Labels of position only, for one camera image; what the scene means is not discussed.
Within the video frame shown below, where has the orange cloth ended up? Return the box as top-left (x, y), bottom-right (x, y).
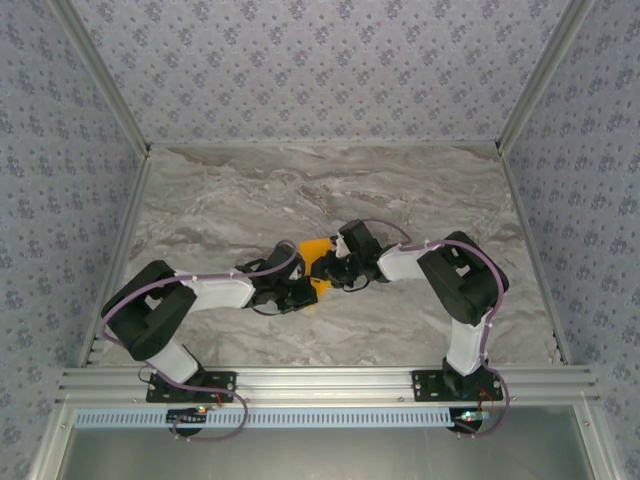
top-left (297, 238), bottom-right (335, 312)

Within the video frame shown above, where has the small circuit board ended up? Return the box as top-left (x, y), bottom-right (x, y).
top-left (448, 408), bottom-right (489, 427)
top-left (166, 407), bottom-right (209, 427)

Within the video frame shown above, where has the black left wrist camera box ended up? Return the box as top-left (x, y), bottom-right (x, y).
top-left (267, 241), bottom-right (305, 279)

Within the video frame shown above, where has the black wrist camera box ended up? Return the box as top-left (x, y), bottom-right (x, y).
top-left (267, 241), bottom-right (305, 279)
top-left (337, 218), bottom-right (382, 257)

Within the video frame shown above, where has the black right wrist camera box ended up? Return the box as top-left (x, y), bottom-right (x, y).
top-left (337, 218), bottom-right (382, 257)

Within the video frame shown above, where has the aluminium mounting rail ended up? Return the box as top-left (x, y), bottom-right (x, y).
top-left (54, 365), bottom-right (601, 405)

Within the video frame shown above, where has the slotted grey cable duct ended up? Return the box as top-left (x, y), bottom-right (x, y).
top-left (73, 407), bottom-right (456, 430)

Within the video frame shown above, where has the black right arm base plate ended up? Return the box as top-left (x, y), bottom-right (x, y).
top-left (412, 369), bottom-right (505, 404)

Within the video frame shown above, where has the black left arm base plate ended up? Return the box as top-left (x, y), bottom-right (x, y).
top-left (145, 370), bottom-right (238, 404)

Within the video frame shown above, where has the aluminium side rail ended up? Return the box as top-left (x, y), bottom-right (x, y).
top-left (494, 142), bottom-right (574, 366)
top-left (77, 149), bottom-right (154, 369)

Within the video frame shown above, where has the aluminium frame post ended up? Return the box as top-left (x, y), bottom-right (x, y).
top-left (496, 0), bottom-right (596, 152)
top-left (49, 0), bottom-right (152, 157)

